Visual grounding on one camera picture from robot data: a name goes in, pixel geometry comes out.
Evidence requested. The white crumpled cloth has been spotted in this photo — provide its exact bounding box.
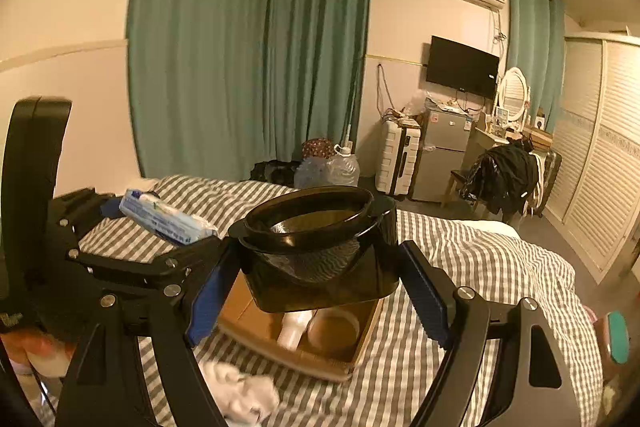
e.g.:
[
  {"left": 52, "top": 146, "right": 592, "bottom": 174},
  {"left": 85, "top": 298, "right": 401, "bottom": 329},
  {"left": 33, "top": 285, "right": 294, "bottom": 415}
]
[{"left": 197, "top": 359, "right": 281, "bottom": 424}]

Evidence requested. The round beige tub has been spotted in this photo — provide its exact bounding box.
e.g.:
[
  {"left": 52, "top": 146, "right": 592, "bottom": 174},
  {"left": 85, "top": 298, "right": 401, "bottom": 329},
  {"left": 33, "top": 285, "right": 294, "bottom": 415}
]
[{"left": 306, "top": 308, "right": 361, "bottom": 361}]

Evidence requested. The clear plastic bag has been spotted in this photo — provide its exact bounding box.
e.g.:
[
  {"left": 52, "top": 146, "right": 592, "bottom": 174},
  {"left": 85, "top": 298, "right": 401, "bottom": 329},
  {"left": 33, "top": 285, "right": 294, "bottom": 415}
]
[{"left": 402, "top": 89, "right": 431, "bottom": 118}]

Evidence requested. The black wall television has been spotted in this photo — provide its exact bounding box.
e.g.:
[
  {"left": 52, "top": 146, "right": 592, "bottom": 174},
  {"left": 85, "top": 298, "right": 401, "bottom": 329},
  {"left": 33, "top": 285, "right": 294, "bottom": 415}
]
[{"left": 426, "top": 35, "right": 501, "bottom": 98}]

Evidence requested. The clear plastic bottle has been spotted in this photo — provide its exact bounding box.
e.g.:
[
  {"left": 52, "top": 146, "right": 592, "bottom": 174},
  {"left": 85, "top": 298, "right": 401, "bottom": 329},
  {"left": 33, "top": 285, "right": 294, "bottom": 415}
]
[{"left": 294, "top": 157, "right": 331, "bottom": 190}]

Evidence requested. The green curtain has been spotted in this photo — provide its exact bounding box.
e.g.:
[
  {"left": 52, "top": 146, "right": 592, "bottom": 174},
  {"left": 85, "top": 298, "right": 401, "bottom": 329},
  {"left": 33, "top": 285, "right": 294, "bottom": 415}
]
[
  {"left": 264, "top": 0, "right": 374, "bottom": 168},
  {"left": 505, "top": 0, "right": 566, "bottom": 134},
  {"left": 126, "top": 0, "right": 275, "bottom": 182}
]

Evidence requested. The silver mini fridge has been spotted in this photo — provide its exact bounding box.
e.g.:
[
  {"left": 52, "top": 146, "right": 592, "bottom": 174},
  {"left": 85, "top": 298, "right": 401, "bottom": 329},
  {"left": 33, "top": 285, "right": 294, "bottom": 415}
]
[{"left": 412, "top": 109, "right": 474, "bottom": 204}]

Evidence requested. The person's left hand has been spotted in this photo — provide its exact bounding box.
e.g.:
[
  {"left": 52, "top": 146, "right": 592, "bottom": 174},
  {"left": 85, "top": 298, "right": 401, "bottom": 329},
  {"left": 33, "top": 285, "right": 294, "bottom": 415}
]
[{"left": 0, "top": 324, "right": 68, "bottom": 379}]

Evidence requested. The patterned brown bag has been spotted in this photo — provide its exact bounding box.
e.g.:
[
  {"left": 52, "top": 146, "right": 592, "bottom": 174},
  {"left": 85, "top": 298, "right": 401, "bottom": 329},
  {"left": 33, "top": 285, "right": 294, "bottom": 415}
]
[{"left": 301, "top": 138, "right": 336, "bottom": 160}]

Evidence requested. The clear water jug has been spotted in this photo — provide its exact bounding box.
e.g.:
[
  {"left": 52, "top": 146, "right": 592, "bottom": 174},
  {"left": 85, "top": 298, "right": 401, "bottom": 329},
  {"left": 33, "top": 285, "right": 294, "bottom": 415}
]
[{"left": 325, "top": 144, "right": 361, "bottom": 188}]

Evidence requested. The white plastic bottle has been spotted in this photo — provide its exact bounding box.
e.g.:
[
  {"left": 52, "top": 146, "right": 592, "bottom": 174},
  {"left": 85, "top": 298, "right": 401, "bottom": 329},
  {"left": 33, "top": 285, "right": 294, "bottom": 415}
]
[{"left": 277, "top": 309, "right": 317, "bottom": 351}]

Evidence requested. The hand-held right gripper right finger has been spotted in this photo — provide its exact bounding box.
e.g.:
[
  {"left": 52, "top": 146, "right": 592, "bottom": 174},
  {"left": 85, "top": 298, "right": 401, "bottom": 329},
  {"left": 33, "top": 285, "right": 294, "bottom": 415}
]
[{"left": 399, "top": 241, "right": 587, "bottom": 427}]

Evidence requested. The white suitcase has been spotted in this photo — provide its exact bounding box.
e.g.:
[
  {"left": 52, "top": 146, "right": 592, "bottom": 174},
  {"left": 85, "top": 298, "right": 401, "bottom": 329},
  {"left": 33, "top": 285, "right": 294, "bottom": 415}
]
[{"left": 375, "top": 121, "right": 424, "bottom": 198}]

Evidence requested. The wall cable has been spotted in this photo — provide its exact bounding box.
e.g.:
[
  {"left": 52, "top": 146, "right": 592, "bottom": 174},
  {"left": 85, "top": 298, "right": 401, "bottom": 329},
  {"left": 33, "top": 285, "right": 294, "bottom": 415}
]
[{"left": 375, "top": 63, "right": 397, "bottom": 118}]

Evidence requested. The white dressing table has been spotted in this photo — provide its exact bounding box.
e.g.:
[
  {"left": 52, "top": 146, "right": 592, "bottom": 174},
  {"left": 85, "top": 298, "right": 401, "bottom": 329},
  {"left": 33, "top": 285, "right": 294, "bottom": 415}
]
[{"left": 472, "top": 126, "right": 526, "bottom": 172}]

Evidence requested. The white louvered wardrobe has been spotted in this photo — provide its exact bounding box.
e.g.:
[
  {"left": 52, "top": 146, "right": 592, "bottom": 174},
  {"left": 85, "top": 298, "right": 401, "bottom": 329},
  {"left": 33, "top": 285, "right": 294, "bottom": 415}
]
[{"left": 545, "top": 32, "right": 640, "bottom": 286}]

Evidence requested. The black jacket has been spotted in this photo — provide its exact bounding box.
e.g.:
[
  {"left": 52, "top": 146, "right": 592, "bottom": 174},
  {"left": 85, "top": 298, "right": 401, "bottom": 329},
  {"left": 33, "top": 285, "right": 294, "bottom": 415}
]
[{"left": 459, "top": 142, "right": 541, "bottom": 216}]

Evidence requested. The wooden chair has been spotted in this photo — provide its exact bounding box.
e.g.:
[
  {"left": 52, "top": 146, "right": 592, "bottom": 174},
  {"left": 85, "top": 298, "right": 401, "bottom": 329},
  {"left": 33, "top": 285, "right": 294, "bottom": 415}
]
[{"left": 449, "top": 146, "right": 547, "bottom": 219}]

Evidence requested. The blue white tissue packet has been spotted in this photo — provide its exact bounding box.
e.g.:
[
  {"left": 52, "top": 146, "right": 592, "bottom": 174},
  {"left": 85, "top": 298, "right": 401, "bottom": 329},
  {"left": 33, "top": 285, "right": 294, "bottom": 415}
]
[{"left": 118, "top": 188, "right": 219, "bottom": 247}]

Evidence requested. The grey striped blanket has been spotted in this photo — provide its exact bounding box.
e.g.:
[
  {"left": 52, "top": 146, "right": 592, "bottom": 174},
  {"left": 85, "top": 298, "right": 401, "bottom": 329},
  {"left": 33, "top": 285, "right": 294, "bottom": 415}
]
[{"left": 40, "top": 174, "right": 605, "bottom": 427}]

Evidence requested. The dark translucent plastic bin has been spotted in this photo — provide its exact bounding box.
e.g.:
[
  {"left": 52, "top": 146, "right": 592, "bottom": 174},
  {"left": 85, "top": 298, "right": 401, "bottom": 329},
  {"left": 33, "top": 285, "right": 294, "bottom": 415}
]
[{"left": 228, "top": 186, "right": 401, "bottom": 314}]

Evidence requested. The cardboard box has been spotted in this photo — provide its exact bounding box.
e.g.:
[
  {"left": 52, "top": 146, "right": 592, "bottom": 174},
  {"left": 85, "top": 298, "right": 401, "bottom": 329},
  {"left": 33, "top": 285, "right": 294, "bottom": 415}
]
[{"left": 217, "top": 272, "right": 386, "bottom": 383}]

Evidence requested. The dark suitcase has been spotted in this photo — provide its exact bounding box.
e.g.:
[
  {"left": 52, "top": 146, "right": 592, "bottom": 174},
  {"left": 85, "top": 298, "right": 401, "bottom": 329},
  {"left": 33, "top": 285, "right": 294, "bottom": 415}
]
[{"left": 536, "top": 151, "right": 564, "bottom": 208}]

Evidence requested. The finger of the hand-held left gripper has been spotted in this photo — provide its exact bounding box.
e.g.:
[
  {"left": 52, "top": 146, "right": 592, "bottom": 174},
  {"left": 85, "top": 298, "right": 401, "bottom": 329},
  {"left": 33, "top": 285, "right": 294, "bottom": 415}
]
[
  {"left": 65, "top": 237, "right": 224, "bottom": 294},
  {"left": 47, "top": 187, "right": 132, "bottom": 239}
]

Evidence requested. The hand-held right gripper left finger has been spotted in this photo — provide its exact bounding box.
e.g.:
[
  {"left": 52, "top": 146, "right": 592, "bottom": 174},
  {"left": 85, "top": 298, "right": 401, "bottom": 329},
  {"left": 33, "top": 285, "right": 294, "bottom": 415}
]
[{"left": 54, "top": 241, "right": 237, "bottom": 427}]

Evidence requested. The white oval mirror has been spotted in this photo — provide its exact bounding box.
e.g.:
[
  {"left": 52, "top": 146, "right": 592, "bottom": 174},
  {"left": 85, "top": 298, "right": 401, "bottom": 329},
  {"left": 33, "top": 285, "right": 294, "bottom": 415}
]
[{"left": 496, "top": 67, "right": 531, "bottom": 126}]

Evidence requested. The black bag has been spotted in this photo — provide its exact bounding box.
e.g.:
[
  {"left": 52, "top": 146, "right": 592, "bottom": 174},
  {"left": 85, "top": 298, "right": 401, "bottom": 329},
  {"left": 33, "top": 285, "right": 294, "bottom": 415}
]
[{"left": 250, "top": 161, "right": 301, "bottom": 186}]

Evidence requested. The teal oval object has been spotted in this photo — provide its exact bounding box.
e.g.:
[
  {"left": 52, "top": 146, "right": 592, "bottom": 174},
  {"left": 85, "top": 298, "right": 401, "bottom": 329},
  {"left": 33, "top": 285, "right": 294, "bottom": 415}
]
[{"left": 602, "top": 311, "right": 632, "bottom": 366}]

